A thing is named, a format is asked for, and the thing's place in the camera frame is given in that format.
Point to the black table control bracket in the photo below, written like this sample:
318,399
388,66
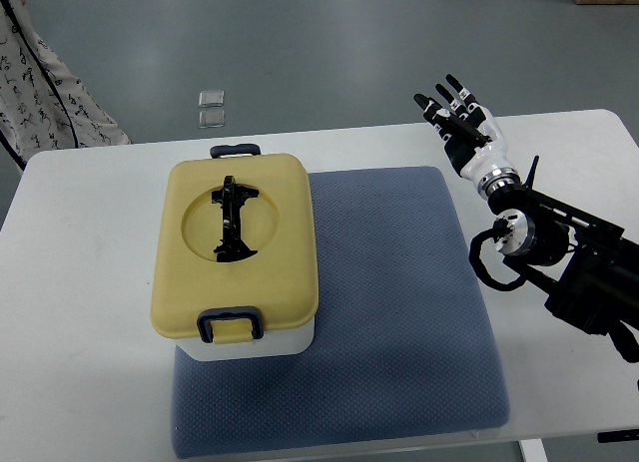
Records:
618,436

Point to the blue-grey rear latch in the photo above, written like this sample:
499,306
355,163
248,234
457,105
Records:
243,149

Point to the blue-grey textured cushion mat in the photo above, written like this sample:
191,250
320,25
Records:
403,344

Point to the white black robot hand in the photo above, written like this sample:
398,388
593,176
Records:
472,139

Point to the blue-grey front latch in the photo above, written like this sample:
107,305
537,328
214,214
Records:
230,325

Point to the blue-grey latch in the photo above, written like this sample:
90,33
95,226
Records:
243,149
230,325

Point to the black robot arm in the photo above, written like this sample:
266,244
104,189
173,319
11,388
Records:
584,264

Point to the white storage box base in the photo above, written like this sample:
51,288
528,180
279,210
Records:
273,343

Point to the white calligraphy print garment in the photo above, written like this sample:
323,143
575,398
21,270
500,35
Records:
44,107

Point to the white table leg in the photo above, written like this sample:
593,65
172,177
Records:
532,450

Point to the clear plastic floor tile upper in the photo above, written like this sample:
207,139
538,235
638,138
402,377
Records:
211,98

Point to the yellow storage box lid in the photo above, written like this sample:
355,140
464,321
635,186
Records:
281,280

